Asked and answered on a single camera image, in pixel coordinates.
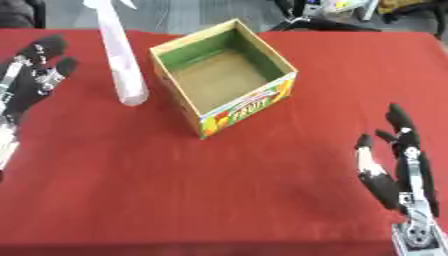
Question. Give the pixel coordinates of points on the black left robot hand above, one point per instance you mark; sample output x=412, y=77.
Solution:
x=26, y=86

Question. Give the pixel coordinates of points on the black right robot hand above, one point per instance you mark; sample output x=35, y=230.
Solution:
x=385, y=186

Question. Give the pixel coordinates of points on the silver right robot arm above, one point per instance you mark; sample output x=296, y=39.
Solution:
x=417, y=235

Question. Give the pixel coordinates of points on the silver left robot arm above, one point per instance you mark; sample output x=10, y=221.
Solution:
x=4, y=143

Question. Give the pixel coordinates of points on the tall white plastic bottle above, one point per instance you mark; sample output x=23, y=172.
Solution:
x=122, y=63

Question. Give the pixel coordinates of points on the cardboard box with green inside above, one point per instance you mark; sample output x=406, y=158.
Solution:
x=224, y=78

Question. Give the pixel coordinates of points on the black chair base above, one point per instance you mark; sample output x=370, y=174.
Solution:
x=326, y=25

